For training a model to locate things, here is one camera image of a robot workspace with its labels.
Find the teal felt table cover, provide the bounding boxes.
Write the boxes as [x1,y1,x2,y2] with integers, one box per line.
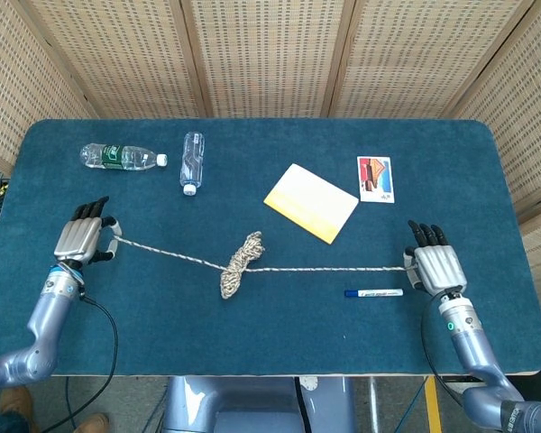
[0,117,541,378]

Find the blue-grey robot torso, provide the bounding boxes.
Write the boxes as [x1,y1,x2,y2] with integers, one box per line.
[161,376,357,433]

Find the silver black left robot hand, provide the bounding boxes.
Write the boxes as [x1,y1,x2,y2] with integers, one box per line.
[53,196,123,267]

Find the clear unlabelled plastic bottle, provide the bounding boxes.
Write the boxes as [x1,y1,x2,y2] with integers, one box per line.
[179,131,206,197]

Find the beige braided rope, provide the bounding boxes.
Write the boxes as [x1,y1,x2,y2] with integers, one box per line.
[112,230,418,300]

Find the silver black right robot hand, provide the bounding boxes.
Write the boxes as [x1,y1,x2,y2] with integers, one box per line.
[403,220,469,297]

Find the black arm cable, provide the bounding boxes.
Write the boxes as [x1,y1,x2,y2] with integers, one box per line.
[420,292,465,410]
[49,292,119,433]

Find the brown leather shoe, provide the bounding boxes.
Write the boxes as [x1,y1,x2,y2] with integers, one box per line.
[78,412,110,433]
[0,385,33,423]

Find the yellow and white booklet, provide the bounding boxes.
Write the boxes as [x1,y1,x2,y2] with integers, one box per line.
[263,162,360,245]

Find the blue whiteboard marker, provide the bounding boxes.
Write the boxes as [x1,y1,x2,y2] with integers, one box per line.
[344,288,405,299]

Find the green label plastic bottle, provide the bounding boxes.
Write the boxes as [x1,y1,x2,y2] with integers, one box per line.
[79,143,169,172]

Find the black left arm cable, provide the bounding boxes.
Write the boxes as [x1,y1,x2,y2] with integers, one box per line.
[49,292,119,433]

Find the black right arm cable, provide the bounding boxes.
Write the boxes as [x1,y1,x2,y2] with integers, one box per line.
[420,292,465,410]

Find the colourful picture card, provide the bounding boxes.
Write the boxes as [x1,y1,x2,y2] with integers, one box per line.
[356,155,396,204]

